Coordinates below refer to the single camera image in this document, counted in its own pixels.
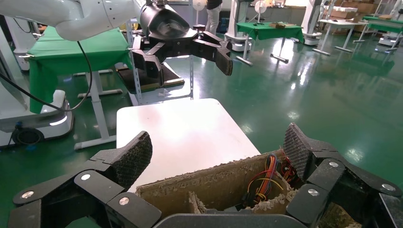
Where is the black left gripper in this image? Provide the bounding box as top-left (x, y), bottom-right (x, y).
top-left (130, 3), bottom-right (234, 88)

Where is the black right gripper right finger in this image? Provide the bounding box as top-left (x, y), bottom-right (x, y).
top-left (283, 123), bottom-right (403, 228)

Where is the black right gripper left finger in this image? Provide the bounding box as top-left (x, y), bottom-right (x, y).
top-left (8, 130), bottom-right (162, 228)

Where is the colourful wire harness bundle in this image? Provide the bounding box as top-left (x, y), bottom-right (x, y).
top-left (243, 152), bottom-right (285, 207)

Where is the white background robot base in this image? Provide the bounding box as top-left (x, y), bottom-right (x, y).
top-left (377, 31), bottom-right (402, 48)

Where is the black mat tray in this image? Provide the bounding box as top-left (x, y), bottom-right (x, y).
top-left (117, 62), bottom-right (185, 94)

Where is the person in black shirt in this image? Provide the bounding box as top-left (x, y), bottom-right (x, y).
top-left (206, 0), bottom-right (223, 36)

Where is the white standing fan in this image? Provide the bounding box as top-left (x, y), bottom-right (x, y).
top-left (253, 0), bottom-right (268, 24)
top-left (192, 0), bottom-right (207, 30)

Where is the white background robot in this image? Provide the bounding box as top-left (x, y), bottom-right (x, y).
top-left (300, 0), bottom-right (326, 47)
top-left (224, 0), bottom-right (256, 53)

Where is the white-legged table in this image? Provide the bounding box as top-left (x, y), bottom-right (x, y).
top-left (73, 69), bottom-right (124, 151)
top-left (236, 37), bottom-right (289, 67)

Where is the white wheeled robot chassis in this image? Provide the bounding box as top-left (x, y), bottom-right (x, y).
top-left (0, 25), bottom-right (75, 149)

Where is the green table cloth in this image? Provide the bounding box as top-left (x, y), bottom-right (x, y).
top-left (362, 16), bottom-right (403, 35)
top-left (236, 22), bottom-right (305, 44)
top-left (28, 27), bottom-right (132, 114)

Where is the flat cardboard piece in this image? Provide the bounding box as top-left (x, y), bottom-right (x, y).
top-left (269, 21), bottom-right (296, 30)

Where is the worn cardboard box with dividers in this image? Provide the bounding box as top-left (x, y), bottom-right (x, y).
top-left (135, 149), bottom-right (363, 228)

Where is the white work table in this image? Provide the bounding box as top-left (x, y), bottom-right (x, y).
top-left (312, 19), bottom-right (368, 57)

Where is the brown cardboard carton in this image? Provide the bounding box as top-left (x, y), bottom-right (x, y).
top-left (329, 5), bottom-right (359, 19)
top-left (355, 0), bottom-right (379, 15)

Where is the grey power supply with wires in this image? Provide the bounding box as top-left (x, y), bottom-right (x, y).
top-left (278, 153), bottom-right (300, 187)

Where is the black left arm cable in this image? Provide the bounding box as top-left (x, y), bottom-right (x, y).
top-left (0, 41), bottom-right (94, 113)

